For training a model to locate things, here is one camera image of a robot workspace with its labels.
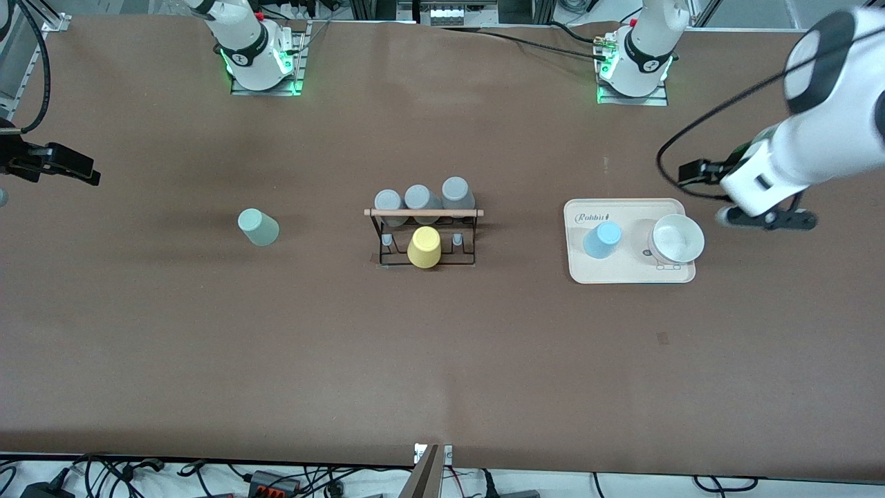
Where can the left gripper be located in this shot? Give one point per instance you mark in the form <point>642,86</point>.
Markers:
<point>719,169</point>

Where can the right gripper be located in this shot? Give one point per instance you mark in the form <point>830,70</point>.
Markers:
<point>15,158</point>

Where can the light blue cup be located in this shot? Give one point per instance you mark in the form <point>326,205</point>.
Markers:
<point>601,241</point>

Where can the pale green cup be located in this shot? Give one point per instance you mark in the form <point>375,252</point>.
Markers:
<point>259,228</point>

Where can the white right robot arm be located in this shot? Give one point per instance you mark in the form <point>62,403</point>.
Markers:
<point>242,34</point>

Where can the white bowl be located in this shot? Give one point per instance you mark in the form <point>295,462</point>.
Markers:
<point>677,238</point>

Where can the beige plastic tray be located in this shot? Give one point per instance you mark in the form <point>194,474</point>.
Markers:
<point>608,270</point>

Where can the grey cup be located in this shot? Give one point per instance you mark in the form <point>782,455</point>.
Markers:
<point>456,190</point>
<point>419,197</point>
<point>388,200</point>

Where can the yellow cup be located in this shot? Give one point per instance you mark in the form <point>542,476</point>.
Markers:
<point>424,249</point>

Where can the grey power strip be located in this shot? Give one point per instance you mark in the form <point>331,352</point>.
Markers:
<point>446,15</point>

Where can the black power adapter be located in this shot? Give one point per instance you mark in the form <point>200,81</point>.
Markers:
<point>48,490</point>

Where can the black plug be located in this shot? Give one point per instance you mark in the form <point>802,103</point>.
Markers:
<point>511,494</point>

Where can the grey orange connector box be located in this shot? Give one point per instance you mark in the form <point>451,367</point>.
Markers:
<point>273,482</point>

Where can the aluminium frame rail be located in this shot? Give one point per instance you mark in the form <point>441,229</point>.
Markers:
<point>28,62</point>

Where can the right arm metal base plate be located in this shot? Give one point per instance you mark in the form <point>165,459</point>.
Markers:
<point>299,69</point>

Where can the camera mount post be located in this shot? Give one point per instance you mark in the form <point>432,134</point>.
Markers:
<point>429,474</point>

